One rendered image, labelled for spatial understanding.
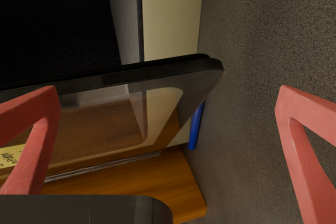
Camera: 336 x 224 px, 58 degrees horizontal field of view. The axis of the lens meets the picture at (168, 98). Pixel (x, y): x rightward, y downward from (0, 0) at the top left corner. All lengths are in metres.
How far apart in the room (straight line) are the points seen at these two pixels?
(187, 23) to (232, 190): 0.21
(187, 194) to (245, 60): 0.28
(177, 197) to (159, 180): 0.04
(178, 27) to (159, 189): 0.27
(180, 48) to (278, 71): 0.17
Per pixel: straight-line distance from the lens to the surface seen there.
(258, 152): 0.30
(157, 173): 0.53
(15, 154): 0.30
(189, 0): 0.36
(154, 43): 0.37
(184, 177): 0.53
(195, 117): 0.42
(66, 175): 0.48
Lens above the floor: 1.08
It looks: 14 degrees down
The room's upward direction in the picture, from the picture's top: 101 degrees counter-clockwise
